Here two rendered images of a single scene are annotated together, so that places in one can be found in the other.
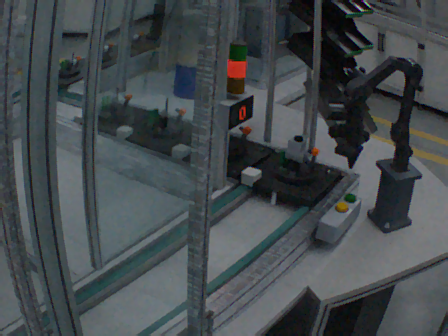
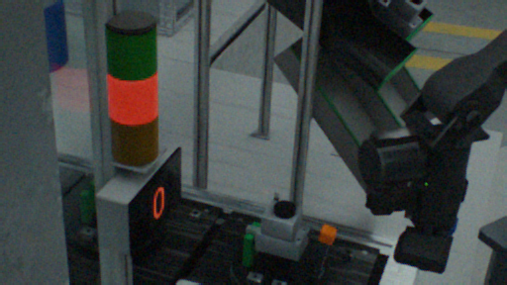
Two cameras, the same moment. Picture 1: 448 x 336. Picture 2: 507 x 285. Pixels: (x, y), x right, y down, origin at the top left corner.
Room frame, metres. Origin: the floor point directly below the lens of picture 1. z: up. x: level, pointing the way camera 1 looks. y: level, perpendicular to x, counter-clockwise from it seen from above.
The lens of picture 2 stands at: (1.04, 0.01, 1.75)
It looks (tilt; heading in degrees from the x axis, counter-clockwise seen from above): 32 degrees down; 344
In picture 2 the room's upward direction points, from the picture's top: 5 degrees clockwise
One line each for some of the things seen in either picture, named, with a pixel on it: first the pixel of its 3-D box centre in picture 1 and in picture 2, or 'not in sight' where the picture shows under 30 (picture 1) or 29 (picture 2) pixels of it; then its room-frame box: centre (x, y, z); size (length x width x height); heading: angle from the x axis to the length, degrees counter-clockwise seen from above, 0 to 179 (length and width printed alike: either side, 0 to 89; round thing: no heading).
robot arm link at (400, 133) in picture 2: (344, 103); (419, 137); (1.79, -0.33, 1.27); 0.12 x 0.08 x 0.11; 99
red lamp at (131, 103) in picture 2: (236, 67); (133, 92); (1.80, -0.02, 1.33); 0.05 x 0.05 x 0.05
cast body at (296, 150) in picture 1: (295, 146); (276, 225); (1.91, -0.20, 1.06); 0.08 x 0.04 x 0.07; 59
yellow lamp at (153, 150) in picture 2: (235, 83); (135, 134); (1.80, -0.02, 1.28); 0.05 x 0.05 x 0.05
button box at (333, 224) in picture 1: (340, 217); not in sight; (1.72, -0.36, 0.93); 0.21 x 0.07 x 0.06; 149
